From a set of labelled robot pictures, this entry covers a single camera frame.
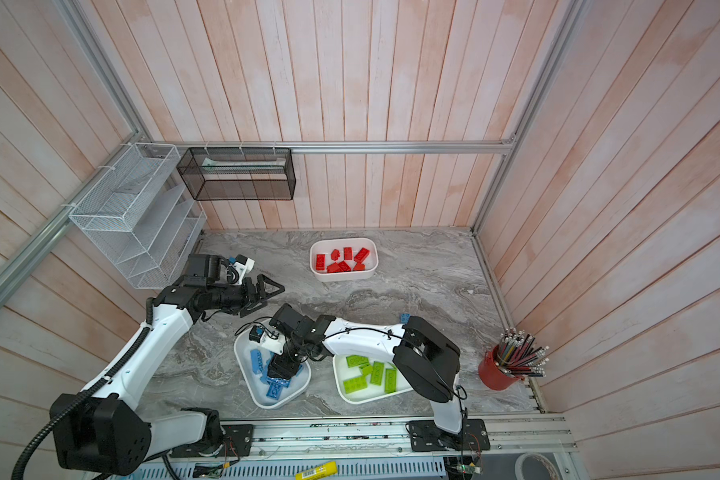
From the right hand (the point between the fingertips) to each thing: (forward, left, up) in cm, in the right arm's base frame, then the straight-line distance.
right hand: (274, 363), depth 79 cm
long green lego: (-2, -32, -6) cm, 32 cm away
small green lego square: (+1, -25, -6) cm, 26 cm away
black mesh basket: (+62, +22, +18) cm, 68 cm away
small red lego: (+44, -13, -5) cm, 46 cm away
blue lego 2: (-3, +4, -5) cm, 6 cm away
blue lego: (+2, +7, -6) cm, 10 cm away
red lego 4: (+38, -17, -5) cm, 42 cm away
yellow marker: (-23, -14, -4) cm, 27 cm away
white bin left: (-5, -7, -1) cm, 9 cm away
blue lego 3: (-6, 0, -5) cm, 8 cm away
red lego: (+39, -8, -4) cm, 40 cm away
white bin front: (-5, -26, -7) cm, 28 cm away
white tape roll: (-20, -68, -6) cm, 71 cm away
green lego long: (-3, -22, -6) cm, 23 cm away
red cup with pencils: (+2, -63, +3) cm, 64 cm away
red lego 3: (+36, -13, -4) cm, 38 cm away
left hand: (+12, -1, +13) cm, 18 cm away
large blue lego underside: (-4, -3, -4) cm, 6 cm away
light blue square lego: (+18, -37, -7) cm, 42 cm away
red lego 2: (+43, -23, -6) cm, 49 cm away
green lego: (+4, -22, -7) cm, 23 cm away
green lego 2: (0, -28, -7) cm, 29 cm away
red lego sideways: (+38, -22, -6) cm, 44 cm away
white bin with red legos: (+42, -16, -6) cm, 45 cm away
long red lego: (+43, -18, -5) cm, 47 cm away
